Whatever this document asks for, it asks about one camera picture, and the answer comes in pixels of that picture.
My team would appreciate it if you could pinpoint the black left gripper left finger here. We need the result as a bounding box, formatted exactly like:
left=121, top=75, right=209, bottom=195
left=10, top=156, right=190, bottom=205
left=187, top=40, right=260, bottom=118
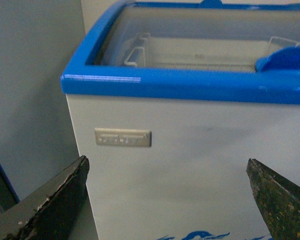
left=0, top=155, right=90, bottom=240

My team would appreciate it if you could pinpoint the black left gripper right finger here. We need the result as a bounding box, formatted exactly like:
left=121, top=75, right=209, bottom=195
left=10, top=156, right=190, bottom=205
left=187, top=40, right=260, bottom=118
left=246, top=158, right=300, bottom=240

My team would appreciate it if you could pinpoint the silver brand badge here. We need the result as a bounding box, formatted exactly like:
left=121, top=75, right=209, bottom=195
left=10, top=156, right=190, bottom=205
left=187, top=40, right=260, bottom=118
left=94, top=128, right=152, bottom=148

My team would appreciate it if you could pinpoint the white blue chest freezer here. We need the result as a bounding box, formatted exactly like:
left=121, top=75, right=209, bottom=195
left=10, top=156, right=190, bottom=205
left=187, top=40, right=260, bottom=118
left=60, top=0, right=300, bottom=240

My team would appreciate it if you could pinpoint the glass sliding freezer lid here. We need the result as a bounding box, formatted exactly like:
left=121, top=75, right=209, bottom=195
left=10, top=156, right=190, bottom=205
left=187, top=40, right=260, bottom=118
left=93, top=6, right=300, bottom=67

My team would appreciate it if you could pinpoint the blue freezer lid handle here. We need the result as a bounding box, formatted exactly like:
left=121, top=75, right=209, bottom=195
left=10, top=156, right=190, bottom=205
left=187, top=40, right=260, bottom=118
left=255, top=46, right=300, bottom=72

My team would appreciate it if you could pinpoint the white wire freezer basket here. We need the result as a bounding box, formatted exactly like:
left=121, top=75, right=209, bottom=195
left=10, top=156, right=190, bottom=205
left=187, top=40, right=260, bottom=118
left=123, top=32, right=300, bottom=73

